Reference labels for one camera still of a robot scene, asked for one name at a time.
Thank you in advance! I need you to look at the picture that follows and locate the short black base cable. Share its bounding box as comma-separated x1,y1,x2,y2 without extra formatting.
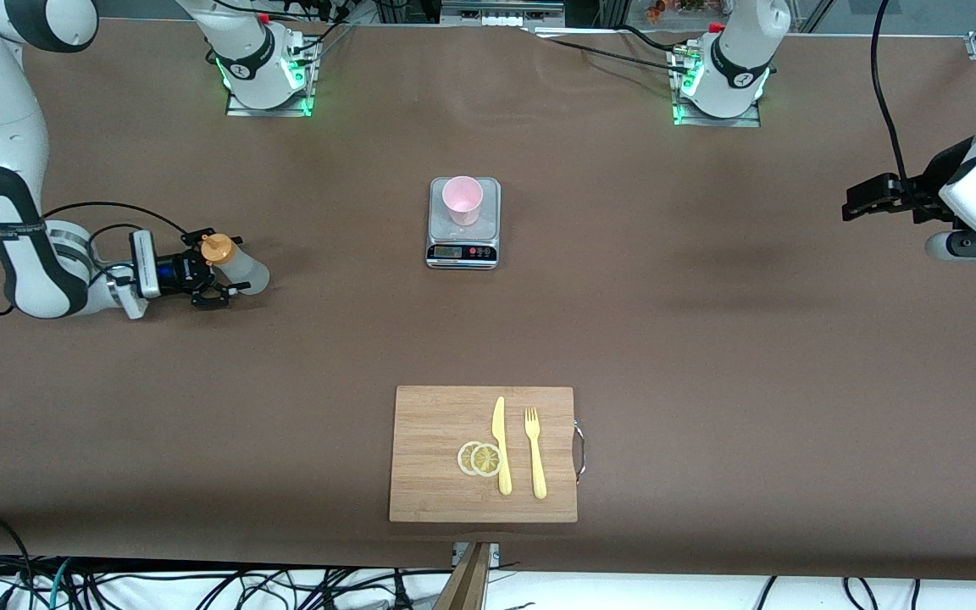
619,24,692,53

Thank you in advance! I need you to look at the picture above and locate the long black base cable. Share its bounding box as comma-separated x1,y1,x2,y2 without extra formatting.
539,36,692,74

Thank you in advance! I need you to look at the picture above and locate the yellow plastic knife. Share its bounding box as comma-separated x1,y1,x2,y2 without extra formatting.
491,396,513,496

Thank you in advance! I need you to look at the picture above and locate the brown table cover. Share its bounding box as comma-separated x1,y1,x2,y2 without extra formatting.
0,17,976,582

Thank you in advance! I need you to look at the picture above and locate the translucent sauce bottle orange cap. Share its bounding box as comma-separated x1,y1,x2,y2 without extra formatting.
200,234,271,297

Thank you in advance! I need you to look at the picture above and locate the wooden cutting board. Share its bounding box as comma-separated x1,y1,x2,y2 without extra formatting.
388,385,579,524

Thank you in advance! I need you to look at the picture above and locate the silver digital kitchen scale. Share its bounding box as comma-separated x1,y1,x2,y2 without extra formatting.
425,176,502,271

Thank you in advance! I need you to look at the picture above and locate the yellow plastic fork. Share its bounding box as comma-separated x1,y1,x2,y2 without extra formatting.
524,407,548,500

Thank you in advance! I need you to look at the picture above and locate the pink plastic cup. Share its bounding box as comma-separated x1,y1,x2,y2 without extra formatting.
441,175,485,227

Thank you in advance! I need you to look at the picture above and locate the metal beam bracket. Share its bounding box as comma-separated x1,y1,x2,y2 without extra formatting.
452,542,502,568

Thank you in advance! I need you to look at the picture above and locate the wooden beam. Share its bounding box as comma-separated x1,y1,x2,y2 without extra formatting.
433,542,493,610

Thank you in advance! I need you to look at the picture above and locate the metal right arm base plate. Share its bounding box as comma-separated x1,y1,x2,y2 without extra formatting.
225,38,317,118

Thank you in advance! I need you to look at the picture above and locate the teal floor cable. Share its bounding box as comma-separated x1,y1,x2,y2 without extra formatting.
46,557,74,610

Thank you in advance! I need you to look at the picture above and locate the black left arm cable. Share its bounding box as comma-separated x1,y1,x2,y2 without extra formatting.
871,0,912,183

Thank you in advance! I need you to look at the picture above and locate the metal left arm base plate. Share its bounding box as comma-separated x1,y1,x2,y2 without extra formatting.
672,51,762,128

